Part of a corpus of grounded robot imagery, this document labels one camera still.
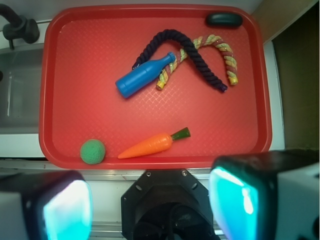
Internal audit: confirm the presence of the yellow and pink rope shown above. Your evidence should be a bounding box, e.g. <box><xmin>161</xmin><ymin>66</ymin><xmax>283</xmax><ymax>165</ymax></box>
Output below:
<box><xmin>155</xmin><ymin>34</ymin><xmax>239</xmax><ymax>91</ymax></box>

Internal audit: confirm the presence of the blue plastic bottle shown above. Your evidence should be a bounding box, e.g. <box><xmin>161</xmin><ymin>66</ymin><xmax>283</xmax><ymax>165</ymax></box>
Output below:
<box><xmin>115</xmin><ymin>52</ymin><xmax>176</xmax><ymax>98</ymax></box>

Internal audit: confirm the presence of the orange toy carrot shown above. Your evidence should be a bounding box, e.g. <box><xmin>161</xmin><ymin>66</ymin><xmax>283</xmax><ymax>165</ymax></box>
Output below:
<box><xmin>117</xmin><ymin>127</ymin><xmax>191</xmax><ymax>159</ymax></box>

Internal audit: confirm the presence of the dark navy rope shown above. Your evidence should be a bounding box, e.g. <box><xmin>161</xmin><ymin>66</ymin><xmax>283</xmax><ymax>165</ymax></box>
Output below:
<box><xmin>131</xmin><ymin>29</ymin><xmax>228</xmax><ymax>94</ymax></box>

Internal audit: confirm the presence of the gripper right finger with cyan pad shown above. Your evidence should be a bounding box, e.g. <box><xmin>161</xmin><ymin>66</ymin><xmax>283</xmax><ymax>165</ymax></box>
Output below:
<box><xmin>208</xmin><ymin>149</ymin><xmax>320</xmax><ymax>240</ymax></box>

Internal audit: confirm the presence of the red plastic tray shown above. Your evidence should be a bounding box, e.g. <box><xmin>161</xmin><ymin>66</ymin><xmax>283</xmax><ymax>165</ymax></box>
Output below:
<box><xmin>39</xmin><ymin>4</ymin><xmax>272</xmax><ymax>170</ymax></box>

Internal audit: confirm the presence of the black faucet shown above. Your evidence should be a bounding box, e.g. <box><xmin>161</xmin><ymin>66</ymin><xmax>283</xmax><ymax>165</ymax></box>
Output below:
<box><xmin>0</xmin><ymin>3</ymin><xmax>40</xmax><ymax>50</ymax></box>

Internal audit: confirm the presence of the green foam ball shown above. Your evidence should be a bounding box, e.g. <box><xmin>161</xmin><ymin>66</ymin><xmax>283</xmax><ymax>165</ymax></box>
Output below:
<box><xmin>80</xmin><ymin>139</ymin><xmax>106</xmax><ymax>165</ymax></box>

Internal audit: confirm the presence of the dark green oval object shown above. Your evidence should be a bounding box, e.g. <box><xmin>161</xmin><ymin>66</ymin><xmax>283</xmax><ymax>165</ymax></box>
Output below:
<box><xmin>205</xmin><ymin>12</ymin><xmax>243</xmax><ymax>28</ymax></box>

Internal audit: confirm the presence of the metal sink basin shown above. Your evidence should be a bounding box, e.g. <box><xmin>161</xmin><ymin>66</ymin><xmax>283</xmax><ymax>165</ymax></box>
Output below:
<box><xmin>0</xmin><ymin>49</ymin><xmax>43</xmax><ymax>134</ymax></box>

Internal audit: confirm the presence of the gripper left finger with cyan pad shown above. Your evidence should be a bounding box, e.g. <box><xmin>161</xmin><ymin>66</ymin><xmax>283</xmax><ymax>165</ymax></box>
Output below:
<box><xmin>0</xmin><ymin>170</ymin><xmax>93</xmax><ymax>240</ymax></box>

